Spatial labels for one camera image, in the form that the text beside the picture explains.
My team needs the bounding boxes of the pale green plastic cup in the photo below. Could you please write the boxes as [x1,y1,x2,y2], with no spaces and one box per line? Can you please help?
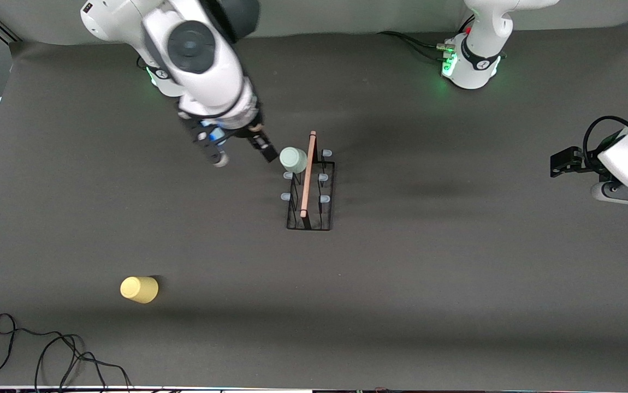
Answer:
[279,146,309,175]

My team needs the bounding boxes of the black wire cup holder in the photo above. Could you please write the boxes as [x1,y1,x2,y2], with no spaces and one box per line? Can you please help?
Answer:
[280,130,337,231]

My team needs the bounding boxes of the yellow plastic cup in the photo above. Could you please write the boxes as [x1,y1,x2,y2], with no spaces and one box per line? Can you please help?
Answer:
[120,276,159,305]

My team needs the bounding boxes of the dark grey table cover sheet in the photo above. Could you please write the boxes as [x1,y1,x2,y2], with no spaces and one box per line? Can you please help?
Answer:
[0,25,628,389]

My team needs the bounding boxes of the black left arm base cables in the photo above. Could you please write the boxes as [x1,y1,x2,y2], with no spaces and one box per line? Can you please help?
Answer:
[377,30,457,62]

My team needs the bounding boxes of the loose black cable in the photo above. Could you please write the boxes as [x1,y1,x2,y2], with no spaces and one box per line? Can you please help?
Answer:
[0,313,133,393]

